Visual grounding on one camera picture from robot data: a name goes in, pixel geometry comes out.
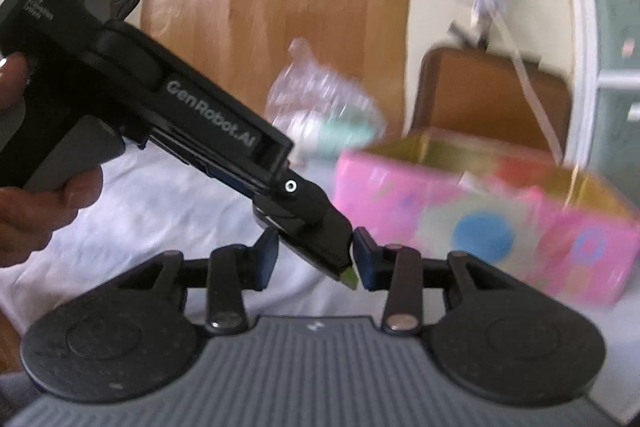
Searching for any white window frame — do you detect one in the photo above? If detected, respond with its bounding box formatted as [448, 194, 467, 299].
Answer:
[552, 0, 640, 170]

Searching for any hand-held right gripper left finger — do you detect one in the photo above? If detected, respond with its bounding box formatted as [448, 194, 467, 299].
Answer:
[117, 227, 280, 334]

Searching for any striped bed sheet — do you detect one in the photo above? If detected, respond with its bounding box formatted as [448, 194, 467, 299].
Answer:
[0, 147, 640, 427]

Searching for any pink tin box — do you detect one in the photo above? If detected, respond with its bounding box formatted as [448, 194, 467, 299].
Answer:
[332, 129, 640, 308]

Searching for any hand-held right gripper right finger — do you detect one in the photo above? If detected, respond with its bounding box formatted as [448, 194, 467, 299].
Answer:
[352, 227, 511, 334]

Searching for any white bottle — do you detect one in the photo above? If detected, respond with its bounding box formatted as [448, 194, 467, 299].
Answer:
[292, 117, 322, 148]

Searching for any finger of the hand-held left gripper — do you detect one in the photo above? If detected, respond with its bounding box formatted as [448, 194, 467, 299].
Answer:
[252, 206, 350, 281]
[272, 178, 354, 259]

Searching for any clear plastic bag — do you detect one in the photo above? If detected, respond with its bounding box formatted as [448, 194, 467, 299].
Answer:
[265, 38, 388, 158]

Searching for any person's left hand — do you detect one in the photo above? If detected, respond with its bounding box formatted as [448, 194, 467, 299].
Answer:
[0, 54, 104, 269]

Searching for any white cable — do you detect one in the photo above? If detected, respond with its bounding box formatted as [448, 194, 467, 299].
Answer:
[470, 0, 568, 165]

